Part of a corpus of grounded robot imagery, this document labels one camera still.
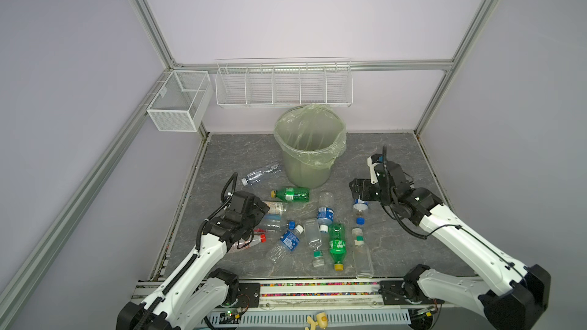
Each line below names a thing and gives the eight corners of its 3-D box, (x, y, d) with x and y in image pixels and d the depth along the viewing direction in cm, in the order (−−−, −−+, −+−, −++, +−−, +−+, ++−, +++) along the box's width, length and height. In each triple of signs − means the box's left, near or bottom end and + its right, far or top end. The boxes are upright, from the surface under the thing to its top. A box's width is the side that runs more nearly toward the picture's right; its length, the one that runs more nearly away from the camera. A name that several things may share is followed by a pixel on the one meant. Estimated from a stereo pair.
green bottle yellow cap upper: (271, 205, 97) (269, 198, 92) (272, 193, 100) (270, 186, 96) (309, 205, 97) (310, 198, 92) (309, 193, 100) (309, 186, 96)
